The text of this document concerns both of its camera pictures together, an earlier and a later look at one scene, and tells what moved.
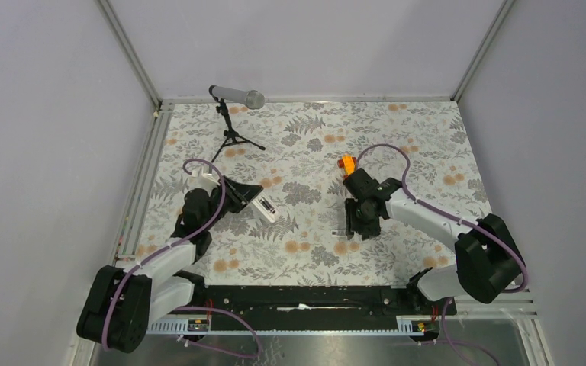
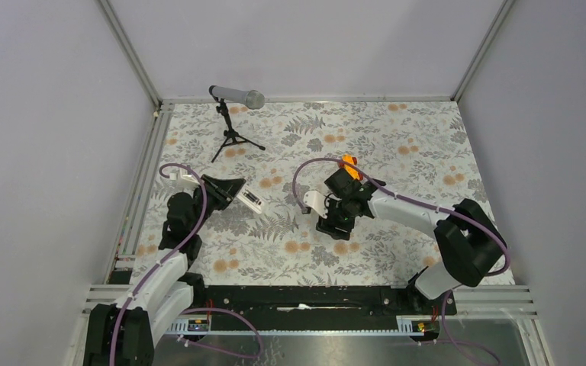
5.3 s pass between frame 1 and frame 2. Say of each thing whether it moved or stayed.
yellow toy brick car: stayed
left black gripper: moved
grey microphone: stayed
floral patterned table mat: stayed
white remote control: moved
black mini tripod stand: stayed
